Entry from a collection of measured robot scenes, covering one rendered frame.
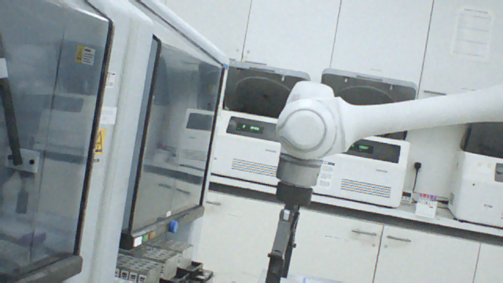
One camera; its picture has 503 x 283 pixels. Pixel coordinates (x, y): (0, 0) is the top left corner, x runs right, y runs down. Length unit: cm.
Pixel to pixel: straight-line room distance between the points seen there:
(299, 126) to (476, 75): 291
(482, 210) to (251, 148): 126
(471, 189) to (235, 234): 127
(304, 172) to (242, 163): 242
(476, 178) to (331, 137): 260
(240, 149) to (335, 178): 53
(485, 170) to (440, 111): 245
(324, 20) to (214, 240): 138
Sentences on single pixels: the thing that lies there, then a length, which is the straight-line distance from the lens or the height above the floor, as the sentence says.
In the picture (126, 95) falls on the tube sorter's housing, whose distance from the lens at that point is 138.
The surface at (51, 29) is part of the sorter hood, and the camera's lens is 103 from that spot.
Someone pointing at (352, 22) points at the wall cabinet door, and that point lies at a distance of 410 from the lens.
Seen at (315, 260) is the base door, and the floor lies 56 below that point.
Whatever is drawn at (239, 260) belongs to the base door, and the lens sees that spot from 390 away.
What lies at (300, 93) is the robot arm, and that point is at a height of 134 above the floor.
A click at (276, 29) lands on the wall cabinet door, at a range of 413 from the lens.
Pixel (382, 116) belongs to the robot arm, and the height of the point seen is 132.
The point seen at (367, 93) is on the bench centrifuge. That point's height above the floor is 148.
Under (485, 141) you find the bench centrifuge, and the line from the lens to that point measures 425.
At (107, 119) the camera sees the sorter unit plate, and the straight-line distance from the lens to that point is 131.
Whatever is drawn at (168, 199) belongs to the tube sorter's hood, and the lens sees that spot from 173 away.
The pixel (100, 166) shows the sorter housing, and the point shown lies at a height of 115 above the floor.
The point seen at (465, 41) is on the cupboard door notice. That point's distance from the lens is 410.
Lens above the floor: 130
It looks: 3 degrees down
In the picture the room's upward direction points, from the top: 10 degrees clockwise
